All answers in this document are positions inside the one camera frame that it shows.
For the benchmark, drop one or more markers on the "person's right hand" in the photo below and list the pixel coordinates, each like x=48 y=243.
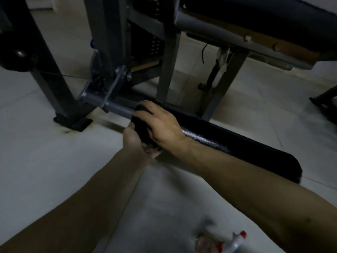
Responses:
x=164 y=129

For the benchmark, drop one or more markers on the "person's left hand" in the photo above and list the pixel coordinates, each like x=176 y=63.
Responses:
x=133 y=144

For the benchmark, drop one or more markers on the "person's left thumb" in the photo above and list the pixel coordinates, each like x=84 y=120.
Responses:
x=129 y=129

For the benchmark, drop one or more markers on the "person's right thumb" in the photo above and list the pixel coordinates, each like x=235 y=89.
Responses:
x=140 y=117

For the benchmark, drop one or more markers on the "black cleaning cloth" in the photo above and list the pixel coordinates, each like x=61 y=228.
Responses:
x=140 y=131

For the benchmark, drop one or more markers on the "black foam roller pad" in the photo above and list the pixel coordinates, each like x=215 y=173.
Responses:
x=237 y=147

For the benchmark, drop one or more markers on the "person's right forearm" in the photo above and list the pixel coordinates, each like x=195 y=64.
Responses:
x=263 y=202

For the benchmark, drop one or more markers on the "person's left forearm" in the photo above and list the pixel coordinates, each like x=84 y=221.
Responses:
x=87 y=208

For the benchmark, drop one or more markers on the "black weight stack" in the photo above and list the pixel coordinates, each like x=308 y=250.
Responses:
x=154 y=42

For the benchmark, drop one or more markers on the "blue round knob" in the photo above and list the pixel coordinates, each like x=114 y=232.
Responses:
x=92 y=43

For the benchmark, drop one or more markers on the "white torn tape wrap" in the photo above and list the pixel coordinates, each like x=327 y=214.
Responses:
x=223 y=59

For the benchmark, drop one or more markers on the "round black foam pad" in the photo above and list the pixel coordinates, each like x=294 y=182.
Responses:
x=14 y=51

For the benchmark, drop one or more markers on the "clear spray bottle red nozzle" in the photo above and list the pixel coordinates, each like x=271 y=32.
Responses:
x=231 y=243

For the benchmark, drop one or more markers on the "black padded bench seat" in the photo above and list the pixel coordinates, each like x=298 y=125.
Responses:
x=263 y=18

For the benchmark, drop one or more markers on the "black machine leg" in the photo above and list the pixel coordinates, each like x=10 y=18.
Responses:
x=325 y=98

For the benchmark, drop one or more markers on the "grey metal machine frame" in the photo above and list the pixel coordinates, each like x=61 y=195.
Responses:
x=108 y=50

